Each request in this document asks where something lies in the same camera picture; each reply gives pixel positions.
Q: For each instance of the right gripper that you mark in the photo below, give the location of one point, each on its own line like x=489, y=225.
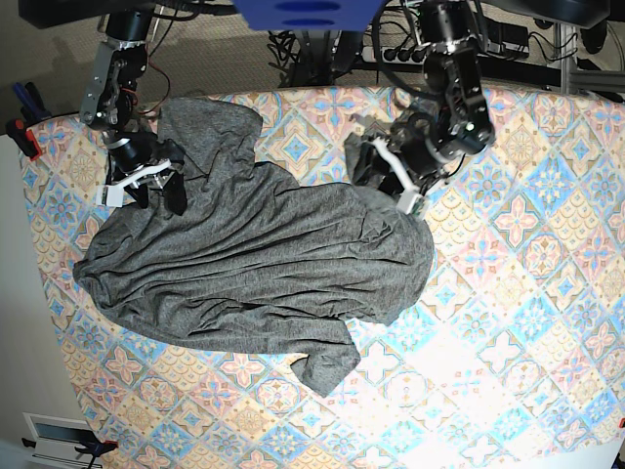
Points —
x=135, y=166

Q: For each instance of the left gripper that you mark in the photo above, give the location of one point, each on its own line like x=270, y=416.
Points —
x=402, y=164

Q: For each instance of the grey t-shirt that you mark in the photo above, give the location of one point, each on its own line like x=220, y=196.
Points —
x=257, y=264

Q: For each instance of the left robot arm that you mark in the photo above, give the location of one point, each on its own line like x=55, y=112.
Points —
x=442, y=125

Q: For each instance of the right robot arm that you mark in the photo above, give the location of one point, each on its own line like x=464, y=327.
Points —
x=110, y=100

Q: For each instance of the white power strip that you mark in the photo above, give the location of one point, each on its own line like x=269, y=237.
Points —
x=395, y=55

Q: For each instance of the red black clamp upper left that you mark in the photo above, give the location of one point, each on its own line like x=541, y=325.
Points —
x=24, y=138

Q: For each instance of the patterned tablecloth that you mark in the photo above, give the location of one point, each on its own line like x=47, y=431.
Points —
x=514, y=351

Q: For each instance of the black orange clamp lower left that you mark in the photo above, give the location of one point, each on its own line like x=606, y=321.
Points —
x=93, y=447

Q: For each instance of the white floor vent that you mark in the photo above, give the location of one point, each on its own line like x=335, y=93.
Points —
x=56, y=439

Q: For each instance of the blue black clamp handles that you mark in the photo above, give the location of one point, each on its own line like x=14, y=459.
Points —
x=33, y=108

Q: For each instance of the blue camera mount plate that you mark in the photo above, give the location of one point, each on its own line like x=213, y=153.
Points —
x=349, y=15

